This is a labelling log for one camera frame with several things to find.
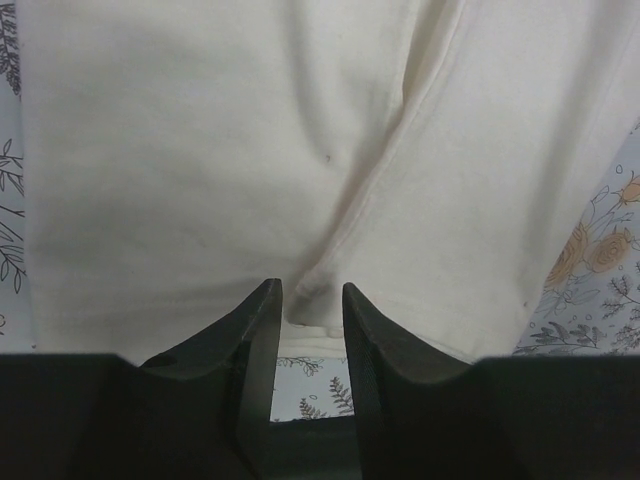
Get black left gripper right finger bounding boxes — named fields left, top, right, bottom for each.
left=342, top=283, right=639, bottom=479

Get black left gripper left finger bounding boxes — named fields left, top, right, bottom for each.
left=1, top=279, right=282, bottom=479

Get cream t shirt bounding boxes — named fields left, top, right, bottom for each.
left=14, top=0, right=640, bottom=366

